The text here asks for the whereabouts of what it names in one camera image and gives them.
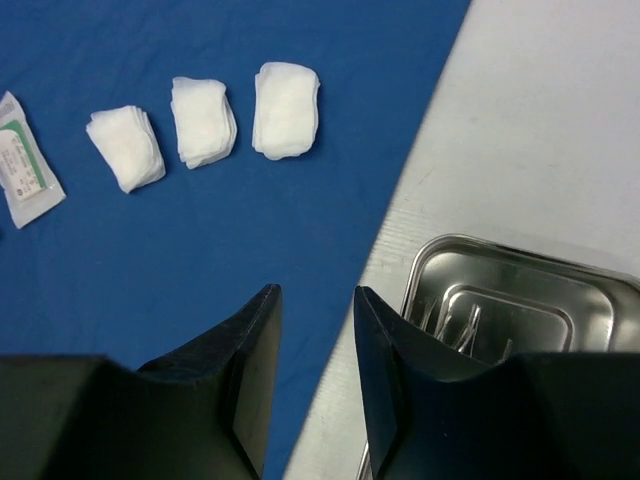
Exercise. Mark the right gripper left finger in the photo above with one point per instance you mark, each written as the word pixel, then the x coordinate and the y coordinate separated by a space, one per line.
pixel 218 393

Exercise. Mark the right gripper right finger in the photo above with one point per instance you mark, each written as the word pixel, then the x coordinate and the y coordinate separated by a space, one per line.
pixel 420 422

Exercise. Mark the steel tweezers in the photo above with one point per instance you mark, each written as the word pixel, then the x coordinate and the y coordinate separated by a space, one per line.
pixel 460 335

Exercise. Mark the steel instrument tray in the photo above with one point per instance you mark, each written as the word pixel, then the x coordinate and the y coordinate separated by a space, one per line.
pixel 565 404

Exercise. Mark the steel instrument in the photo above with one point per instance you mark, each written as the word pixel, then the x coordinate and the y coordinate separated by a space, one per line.
pixel 506 353

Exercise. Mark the white gauze stack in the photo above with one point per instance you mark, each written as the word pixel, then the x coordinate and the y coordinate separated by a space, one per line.
pixel 205 125
pixel 286 117
pixel 125 139

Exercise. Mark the suture packet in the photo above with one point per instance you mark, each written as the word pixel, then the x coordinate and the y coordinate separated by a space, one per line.
pixel 30 186

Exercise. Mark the blue surgical drape cloth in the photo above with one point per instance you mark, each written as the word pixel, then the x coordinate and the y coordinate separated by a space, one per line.
pixel 133 276

